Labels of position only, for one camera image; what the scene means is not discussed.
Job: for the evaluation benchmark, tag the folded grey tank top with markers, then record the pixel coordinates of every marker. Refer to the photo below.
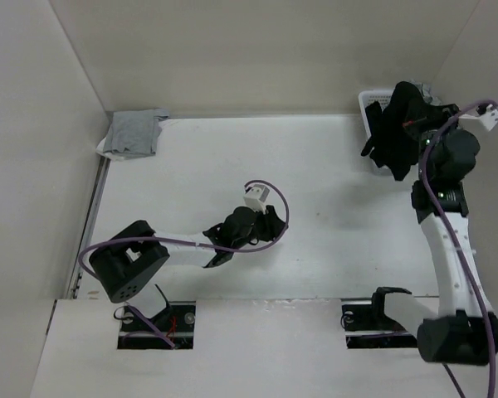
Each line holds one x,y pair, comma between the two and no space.
148,113

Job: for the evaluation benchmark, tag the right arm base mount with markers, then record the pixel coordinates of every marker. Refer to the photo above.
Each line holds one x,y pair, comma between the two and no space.
364,331

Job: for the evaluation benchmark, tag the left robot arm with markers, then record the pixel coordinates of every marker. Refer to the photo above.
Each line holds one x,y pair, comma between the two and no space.
126,264

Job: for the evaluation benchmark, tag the left metal table rail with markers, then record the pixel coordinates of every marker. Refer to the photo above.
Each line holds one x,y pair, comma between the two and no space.
75,273

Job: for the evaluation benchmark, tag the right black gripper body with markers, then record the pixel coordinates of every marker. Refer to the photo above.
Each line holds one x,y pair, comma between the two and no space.
428,128

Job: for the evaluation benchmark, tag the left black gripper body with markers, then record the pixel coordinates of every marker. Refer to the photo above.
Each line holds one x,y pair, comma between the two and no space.
251,235

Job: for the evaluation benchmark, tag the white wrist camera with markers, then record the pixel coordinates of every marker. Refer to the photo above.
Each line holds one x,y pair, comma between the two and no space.
255,197
482,119

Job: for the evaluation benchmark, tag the crumpled grey tank top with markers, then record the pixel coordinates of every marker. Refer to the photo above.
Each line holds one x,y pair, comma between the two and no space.
426,92

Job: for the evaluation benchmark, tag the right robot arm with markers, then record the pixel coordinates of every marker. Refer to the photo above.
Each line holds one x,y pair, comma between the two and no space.
464,330

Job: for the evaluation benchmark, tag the folded white tank top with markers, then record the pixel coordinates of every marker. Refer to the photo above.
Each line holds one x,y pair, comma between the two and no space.
131,138

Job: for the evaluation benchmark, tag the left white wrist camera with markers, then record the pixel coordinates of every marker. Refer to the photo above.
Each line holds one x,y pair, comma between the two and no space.
255,197

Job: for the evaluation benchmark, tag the white plastic laundry basket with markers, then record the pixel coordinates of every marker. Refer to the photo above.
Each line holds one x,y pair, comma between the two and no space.
380,128

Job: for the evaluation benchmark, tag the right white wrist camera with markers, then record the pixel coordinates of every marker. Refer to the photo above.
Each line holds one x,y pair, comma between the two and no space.
482,119

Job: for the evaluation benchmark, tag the black tank top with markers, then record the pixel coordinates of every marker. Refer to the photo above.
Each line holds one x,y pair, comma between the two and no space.
404,150

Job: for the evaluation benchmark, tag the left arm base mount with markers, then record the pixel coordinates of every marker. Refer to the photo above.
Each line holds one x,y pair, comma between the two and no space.
177,323

